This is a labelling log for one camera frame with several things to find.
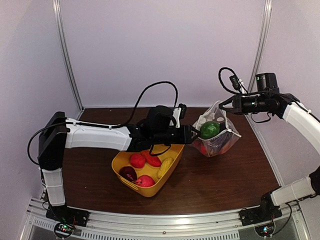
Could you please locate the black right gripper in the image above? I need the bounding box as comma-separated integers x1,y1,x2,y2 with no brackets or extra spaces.
219,93,269,115

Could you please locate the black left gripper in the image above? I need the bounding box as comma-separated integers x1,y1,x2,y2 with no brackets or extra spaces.
152,123,201,145

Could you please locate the green toy pepper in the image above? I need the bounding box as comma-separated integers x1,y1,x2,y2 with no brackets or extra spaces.
200,121,220,140

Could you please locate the clear polka dot zip bag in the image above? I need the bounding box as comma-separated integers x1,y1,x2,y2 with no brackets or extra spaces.
192,100,242,157

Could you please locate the purple toy eggplant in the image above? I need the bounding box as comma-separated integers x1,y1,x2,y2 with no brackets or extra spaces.
213,131,234,155

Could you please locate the yellow plastic basket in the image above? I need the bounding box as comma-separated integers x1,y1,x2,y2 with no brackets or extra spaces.
111,144,185,198

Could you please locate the pink red toy fruit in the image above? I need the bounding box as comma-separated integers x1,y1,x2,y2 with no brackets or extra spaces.
135,175,156,188

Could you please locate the dark red toy onion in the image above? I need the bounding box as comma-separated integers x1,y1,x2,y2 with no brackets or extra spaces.
119,166,138,183

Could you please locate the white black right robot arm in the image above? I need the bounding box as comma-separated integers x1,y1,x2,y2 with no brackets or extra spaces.
218,67,320,221

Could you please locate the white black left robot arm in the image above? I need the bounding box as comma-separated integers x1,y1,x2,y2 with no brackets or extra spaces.
37,104,201,222

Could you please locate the yellow toy corn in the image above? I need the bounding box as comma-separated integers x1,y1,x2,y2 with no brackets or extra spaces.
157,157,174,179

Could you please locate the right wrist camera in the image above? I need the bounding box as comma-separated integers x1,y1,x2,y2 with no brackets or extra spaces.
229,75,248,94

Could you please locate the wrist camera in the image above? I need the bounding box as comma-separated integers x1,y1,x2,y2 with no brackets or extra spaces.
172,103,187,128
229,75,248,94

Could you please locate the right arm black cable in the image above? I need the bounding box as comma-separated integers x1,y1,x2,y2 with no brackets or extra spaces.
218,66,246,95

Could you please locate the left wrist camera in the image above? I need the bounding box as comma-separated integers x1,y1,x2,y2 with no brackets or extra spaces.
172,103,187,128

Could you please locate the front aluminium rail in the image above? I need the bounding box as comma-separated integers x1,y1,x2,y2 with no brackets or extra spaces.
18,197,311,240

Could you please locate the right aluminium corner post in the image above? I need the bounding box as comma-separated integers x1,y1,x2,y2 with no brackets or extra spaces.
248,0,273,93

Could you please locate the aluminium corner post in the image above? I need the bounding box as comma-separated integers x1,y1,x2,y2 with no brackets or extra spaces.
248,0,273,93
52,0,84,111

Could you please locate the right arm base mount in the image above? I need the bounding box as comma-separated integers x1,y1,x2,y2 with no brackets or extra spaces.
239,206,283,226

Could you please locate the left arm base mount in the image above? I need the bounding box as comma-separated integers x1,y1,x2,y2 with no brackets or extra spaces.
45,204,90,227

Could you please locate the left aluminium corner post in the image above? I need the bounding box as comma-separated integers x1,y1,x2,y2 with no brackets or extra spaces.
52,0,84,111

